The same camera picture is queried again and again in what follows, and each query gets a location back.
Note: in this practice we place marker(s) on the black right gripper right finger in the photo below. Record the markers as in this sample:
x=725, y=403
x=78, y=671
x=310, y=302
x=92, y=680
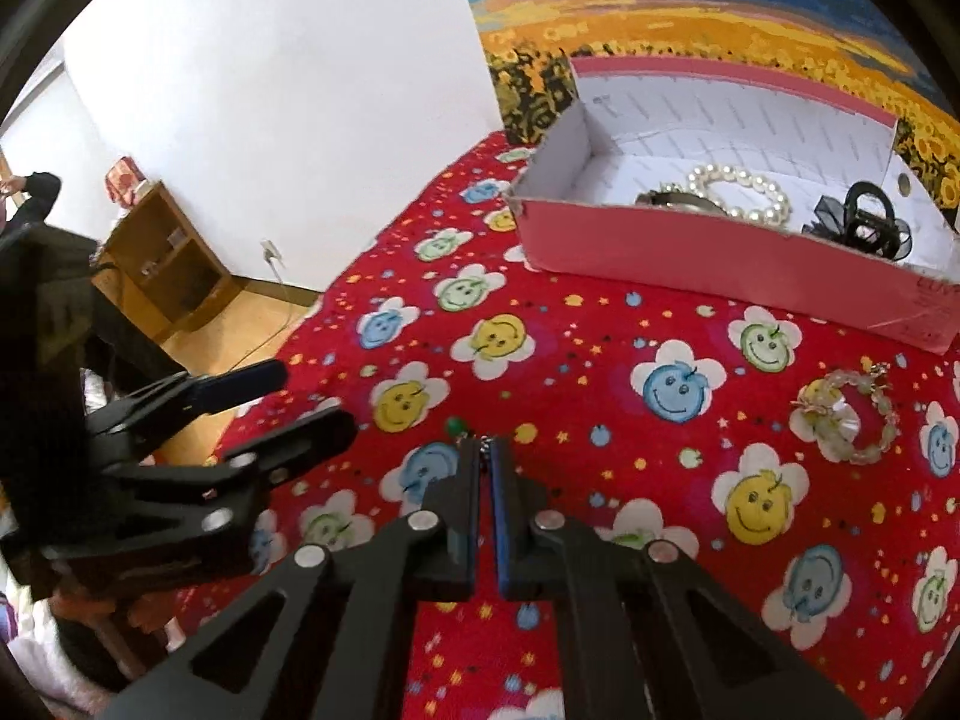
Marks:
x=643, y=633

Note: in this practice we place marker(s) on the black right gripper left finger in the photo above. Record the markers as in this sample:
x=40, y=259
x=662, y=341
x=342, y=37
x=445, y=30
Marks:
x=327, y=633

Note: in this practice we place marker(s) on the green bead earring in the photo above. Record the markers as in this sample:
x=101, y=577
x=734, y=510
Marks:
x=469, y=434

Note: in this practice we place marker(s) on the black hair claw clip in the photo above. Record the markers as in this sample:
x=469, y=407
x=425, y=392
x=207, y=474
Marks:
x=863, y=221

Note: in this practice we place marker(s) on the left hand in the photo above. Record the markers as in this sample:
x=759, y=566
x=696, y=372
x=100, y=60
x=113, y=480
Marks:
x=149, y=613

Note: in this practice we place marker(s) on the white fluffy sleeve cuff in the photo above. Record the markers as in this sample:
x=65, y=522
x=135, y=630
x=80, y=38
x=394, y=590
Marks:
x=29, y=631

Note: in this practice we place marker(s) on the red smiley flower cloth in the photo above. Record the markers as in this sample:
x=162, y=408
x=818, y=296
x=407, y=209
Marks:
x=810, y=468

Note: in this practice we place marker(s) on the wooden shelf cabinet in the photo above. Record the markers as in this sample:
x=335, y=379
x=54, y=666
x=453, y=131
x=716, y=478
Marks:
x=160, y=273

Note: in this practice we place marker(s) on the pink cardboard box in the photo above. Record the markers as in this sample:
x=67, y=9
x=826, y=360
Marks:
x=766, y=146

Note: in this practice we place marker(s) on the sunflower field painting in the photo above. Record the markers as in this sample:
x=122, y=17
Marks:
x=901, y=55

